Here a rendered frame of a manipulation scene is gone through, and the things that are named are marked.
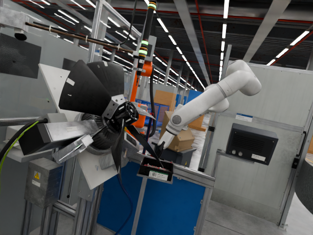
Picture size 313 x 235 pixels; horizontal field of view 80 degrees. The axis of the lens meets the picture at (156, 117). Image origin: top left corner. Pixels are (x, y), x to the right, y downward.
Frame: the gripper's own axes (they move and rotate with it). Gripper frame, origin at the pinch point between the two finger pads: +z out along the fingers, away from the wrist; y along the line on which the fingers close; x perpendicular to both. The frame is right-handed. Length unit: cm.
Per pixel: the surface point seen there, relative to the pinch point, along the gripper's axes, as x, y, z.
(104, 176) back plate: -16.0, 19.4, 20.2
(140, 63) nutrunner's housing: -33, 7, -40
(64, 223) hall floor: -49, -30, 119
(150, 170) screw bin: -0.4, -6.4, 14.4
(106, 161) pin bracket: -19.1, 19.3, 12.5
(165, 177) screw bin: 9.5, -9.0, 14.1
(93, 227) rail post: -23, -31, 101
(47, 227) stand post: -33, 21, 70
